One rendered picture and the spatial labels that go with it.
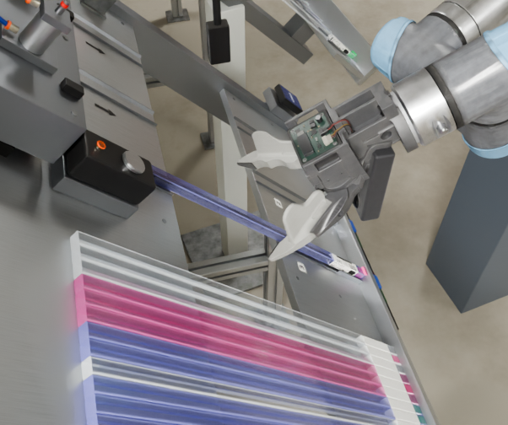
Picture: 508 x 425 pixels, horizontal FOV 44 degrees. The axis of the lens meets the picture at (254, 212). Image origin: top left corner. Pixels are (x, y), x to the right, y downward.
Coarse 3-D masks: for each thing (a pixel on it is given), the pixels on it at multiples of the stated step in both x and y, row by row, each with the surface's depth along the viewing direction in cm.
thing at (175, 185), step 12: (156, 168) 65; (156, 180) 65; (168, 180) 65; (180, 180) 67; (180, 192) 67; (192, 192) 68; (204, 192) 69; (204, 204) 69; (216, 204) 70; (228, 204) 72; (228, 216) 72; (240, 216) 73; (252, 216) 75; (252, 228) 75; (264, 228) 76; (276, 228) 78; (312, 252) 83; (324, 252) 85; (360, 276) 91
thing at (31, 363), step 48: (96, 48) 73; (96, 96) 67; (144, 96) 75; (144, 144) 68; (0, 192) 48; (48, 192) 52; (0, 240) 45; (48, 240) 48; (144, 240) 58; (0, 288) 42; (48, 288) 45; (0, 336) 40; (48, 336) 43; (0, 384) 38; (48, 384) 41
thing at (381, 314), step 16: (352, 240) 95; (352, 256) 94; (368, 272) 91; (368, 288) 90; (368, 304) 89; (384, 304) 88; (384, 320) 87; (384, 336) 86; (400, 336) 85; (400, 352) 84; (416, 384) 81; (432, 416) 78
